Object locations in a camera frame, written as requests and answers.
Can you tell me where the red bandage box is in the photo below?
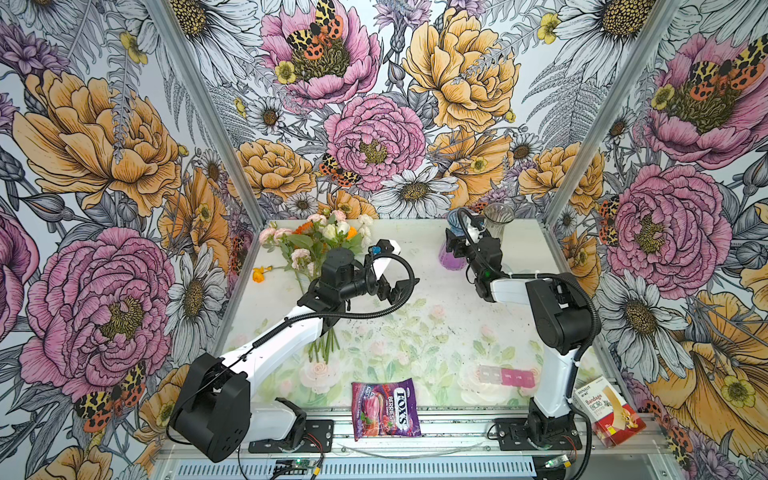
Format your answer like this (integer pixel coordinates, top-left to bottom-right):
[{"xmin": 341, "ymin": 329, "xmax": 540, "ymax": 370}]
[{"xmin": 574, "ymin": 377, "xmax": 646, "ymax": 448}]

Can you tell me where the blue purple glass vase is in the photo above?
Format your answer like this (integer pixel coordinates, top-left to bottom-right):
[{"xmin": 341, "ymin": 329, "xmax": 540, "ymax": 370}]
[{"xmin": 439, "ymin": 208, "xmax": 476, "ymax": 271}]

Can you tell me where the clear grey glass vase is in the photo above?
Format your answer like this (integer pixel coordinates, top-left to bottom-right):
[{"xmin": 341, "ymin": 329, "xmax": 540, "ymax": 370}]
[{"xmin": 483, "ymin": 202, "xmax": 515, "ymax": 240}]

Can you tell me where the aluminium rail front frame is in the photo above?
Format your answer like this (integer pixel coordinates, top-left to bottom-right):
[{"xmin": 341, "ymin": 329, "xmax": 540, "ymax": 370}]
[{"xmin": 152, "ymin": 407, "xmax": 684, "ymax": 479}]

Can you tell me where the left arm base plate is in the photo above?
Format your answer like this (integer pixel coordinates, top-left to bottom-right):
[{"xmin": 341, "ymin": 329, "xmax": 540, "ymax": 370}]
[{"xmin": 248, "ymin": 419, "xmax": 335, "ymax": 454}]

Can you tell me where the white rose flower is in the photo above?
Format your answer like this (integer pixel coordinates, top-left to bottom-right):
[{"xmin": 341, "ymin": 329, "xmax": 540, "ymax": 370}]
[{"xmin": 322, "ymin": 224, "xmax": 338, "ymax": 241}]

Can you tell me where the pink white pill organizer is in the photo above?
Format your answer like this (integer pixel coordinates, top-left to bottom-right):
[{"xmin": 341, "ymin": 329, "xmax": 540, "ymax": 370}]
[{"xmin": 477, "ymin": 365, "xmax": 536, "ymax": 388}]

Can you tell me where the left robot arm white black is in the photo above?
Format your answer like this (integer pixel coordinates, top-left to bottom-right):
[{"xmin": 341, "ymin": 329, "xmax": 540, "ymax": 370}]
[{"xmin": 166, "ymin": 239, "xmax": 419, "ymax": 463}]

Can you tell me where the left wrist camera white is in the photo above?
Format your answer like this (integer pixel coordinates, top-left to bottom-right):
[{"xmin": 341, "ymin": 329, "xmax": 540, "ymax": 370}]
[{"xmin": 367, "ymin": 239, "xmax": 401, "ymax": 260}]

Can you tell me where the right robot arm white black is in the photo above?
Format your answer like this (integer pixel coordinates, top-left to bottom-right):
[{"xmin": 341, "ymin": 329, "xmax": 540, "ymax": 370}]
[{"xmin": 445, "ymin": 229, "xmax": 600, "ymax": 449}]

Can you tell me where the purple Fox's candy bag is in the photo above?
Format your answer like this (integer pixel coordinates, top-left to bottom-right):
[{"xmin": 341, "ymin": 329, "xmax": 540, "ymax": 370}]
[{"xmin": 351, "ymin": 379, "xmax": 422, "ymax": 441}]

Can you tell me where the pink carnation stem on table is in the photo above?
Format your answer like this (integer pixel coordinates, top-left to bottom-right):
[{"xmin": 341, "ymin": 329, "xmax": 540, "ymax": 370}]
[{"xmin": 258, "ymin": 227, "xmax": 312, "ymax": 270}]

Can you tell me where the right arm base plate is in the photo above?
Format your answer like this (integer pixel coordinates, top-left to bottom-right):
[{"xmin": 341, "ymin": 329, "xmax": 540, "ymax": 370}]
[{"xmin": 488, "ymin": 416, "xmax": 582, "ymax": 451}]

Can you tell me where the small yellow flower on table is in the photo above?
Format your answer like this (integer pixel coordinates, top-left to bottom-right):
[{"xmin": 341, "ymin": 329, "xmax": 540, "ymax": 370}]
[{"xmin": 251, "ymin": 266, "xmax": 273, "ymax": 283}]

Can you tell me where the pink carnation flower stem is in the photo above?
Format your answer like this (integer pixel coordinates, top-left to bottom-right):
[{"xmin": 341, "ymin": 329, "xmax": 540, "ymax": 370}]
[{"xmin": 307, "ymin": 209, "xmax": 347, "ymax": 226}]

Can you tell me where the orange gerbera flower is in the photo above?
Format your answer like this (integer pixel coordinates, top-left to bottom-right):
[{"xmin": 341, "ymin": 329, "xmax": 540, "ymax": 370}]
[{"xmin": 294, "ymin": 221, "xmax": 315, "ymax": 236}]

